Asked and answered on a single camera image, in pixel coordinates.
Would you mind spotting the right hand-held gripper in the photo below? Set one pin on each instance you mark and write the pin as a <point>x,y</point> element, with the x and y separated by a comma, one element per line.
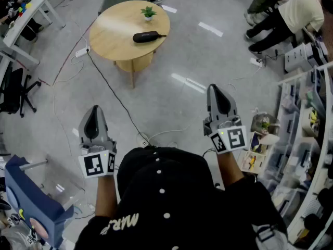
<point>234,137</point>

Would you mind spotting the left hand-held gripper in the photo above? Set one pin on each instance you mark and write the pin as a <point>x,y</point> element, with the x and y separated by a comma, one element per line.
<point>96,164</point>

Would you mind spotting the black zippered case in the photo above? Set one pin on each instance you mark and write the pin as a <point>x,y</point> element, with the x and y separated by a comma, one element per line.
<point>145,37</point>

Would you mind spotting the person's left forearm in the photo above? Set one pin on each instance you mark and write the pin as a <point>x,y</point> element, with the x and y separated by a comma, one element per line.
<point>105,197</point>

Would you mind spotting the person's right forearm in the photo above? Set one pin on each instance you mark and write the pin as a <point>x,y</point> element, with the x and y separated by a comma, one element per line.
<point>229,168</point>

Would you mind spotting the glass jar with plant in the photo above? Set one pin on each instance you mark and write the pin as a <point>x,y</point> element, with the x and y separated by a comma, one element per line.
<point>262,122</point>

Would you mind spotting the person's left white shoe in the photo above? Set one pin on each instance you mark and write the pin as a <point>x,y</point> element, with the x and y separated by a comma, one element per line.
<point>143,140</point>

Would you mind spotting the open white cardboard box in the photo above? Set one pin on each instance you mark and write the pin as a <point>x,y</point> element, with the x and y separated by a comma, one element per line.
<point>251,161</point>
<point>260,142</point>

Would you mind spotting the white power strip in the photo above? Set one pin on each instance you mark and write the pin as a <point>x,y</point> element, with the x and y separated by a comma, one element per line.
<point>82,52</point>
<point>256,62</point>

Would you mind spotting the stack of clear storage bins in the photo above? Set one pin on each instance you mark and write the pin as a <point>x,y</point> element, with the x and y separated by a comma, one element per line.
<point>291,144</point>

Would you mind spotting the black office chair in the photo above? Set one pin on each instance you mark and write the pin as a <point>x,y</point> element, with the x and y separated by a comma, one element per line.
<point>13,90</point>

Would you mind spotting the white drawer cabinet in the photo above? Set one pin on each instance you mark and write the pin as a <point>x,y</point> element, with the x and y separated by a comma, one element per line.
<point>299,57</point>

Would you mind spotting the blue box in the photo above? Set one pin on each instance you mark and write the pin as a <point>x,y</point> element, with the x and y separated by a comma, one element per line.
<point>31,197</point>

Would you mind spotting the round wooden table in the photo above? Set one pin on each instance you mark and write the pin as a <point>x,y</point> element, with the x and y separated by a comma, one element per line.
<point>117,32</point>

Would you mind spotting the person's black buttoned jacket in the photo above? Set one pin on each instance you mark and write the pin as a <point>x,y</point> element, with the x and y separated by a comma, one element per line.
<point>182,204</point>

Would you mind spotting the small potted green plant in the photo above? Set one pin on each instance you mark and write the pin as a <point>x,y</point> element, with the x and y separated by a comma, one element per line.
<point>148,12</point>

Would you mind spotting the white shelf unit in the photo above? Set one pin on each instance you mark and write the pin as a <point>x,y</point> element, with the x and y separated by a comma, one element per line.
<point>325,165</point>

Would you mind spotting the colourful puzzle cube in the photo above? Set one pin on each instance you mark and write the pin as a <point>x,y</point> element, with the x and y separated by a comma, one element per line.
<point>22,10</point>

